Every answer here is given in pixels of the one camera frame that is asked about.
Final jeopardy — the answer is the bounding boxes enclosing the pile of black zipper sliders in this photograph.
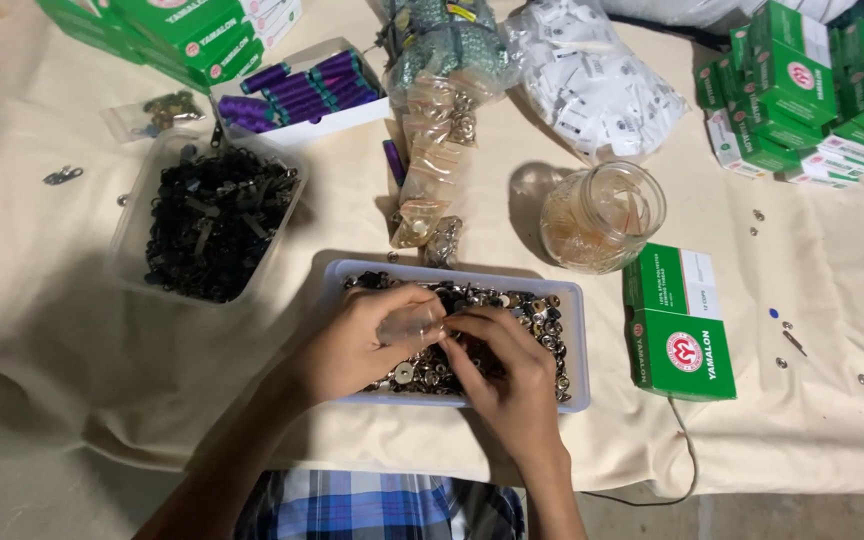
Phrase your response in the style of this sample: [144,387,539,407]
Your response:
[144,144,301,304]

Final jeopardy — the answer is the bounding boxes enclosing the green thread box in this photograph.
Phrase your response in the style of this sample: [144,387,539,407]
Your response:
[622,242,738,403]

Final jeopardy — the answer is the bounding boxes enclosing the white plastic tray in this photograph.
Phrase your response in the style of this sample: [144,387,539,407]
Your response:
[322,258,593,414]

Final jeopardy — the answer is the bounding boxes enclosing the bag of teal bundles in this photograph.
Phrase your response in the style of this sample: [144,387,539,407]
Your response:
[378,0,517,108]

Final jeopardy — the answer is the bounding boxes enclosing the clear bag of brass parts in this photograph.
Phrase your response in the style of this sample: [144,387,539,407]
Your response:
[99,90,209,144]

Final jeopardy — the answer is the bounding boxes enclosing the heap of clear snap packets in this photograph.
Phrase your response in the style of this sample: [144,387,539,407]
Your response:
[389,75,482,271]

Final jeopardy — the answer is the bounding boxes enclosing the glass jar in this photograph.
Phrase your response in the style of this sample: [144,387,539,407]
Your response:
[538,160,668,276]

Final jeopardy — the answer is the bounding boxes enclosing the small heap of green boxes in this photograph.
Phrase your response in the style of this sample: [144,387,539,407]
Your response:
[34,0,304,96]

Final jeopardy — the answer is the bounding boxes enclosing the clear plastic container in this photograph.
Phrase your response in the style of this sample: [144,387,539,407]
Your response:
[105,127,310,309]

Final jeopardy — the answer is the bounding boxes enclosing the single purple spool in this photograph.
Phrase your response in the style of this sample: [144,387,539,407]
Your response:
[382,138,408,187]

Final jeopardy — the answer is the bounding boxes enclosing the row of purple thread spools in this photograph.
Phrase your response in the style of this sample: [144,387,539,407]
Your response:
[217,49,382,135]

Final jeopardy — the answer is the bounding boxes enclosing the person's left hand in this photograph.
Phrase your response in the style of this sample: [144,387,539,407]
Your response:
[304,283,449,410]

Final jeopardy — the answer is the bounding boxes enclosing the blue plaid shorts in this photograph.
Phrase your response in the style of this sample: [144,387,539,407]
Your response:
[232,468,528,540]

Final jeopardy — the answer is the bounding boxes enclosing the grey cable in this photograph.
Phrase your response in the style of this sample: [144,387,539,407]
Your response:
[580,397,701,508]

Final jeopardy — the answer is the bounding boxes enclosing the small clear plastic bag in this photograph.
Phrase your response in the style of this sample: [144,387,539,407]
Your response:
[375,301,448,351]

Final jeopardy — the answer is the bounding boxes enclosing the pile of metal snap buttons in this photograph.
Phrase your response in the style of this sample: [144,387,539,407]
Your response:
[342,271,573,405]

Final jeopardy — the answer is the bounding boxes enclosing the cream table cloth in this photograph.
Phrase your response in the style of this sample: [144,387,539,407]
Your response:
[0,0,864,500]

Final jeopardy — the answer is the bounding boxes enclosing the person's right hand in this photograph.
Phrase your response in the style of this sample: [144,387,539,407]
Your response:
[437,305,570,462]

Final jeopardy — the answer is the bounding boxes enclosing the bag of white labels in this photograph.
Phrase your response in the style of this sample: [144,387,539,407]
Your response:
[501,0,692,168]

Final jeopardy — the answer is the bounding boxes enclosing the large stack of green boxes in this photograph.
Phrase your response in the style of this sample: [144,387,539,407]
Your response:
[693,0,864,190]

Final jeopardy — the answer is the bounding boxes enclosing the white cardboard box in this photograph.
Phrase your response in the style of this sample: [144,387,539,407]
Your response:
[210,37,393,148]

